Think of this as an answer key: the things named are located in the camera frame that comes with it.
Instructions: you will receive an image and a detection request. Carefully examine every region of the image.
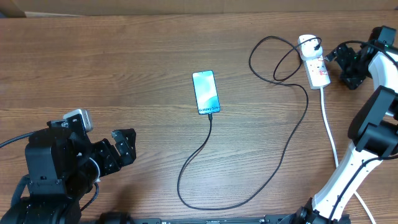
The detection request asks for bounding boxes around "black USB charging cable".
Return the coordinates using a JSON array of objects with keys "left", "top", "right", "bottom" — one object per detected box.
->
[{"left": 177, "top": 35, "right": 323, "bottom": 211}]

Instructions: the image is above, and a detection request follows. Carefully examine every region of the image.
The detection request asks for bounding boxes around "Samsung Galaxy smartphone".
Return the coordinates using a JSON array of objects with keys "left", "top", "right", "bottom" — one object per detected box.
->
[{"left": 192, "top": 70, "right": 221, "bottom": 115}]

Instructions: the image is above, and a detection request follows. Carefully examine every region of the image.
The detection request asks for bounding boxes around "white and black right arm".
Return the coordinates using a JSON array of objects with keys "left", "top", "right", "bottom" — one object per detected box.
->
[{"left": 281, "top": 26, "right": 397, "bottom": 223}]

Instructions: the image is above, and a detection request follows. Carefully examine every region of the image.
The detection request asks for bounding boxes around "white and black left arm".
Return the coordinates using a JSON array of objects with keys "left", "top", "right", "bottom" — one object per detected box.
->
[{"left": 1, "top": 116, "right": 136, "bottom": 223}]

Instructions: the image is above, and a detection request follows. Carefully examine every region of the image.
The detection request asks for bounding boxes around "white power strip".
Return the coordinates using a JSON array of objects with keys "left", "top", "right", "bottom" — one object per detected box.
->
[{"left": 304, "top": 56, "right": 331, "bottom": 90}]

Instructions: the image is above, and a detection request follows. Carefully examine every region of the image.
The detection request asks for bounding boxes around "brown cardboard backdrop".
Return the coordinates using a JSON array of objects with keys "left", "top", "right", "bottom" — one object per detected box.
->
[{"left": 1, "top": 0, "right": 397, "bottom": 17}]

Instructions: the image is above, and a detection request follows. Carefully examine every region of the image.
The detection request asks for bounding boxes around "white wall charger plug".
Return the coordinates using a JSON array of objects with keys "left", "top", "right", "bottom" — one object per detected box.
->
[{"left": 297, "top": 34, "right": 323, "bottom": 61}]

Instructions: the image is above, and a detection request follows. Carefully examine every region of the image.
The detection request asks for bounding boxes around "white power strip cord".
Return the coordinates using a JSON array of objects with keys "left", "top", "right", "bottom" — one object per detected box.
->
[{"left": 319, "top": 86, "right": 377, "bottom": 224}]

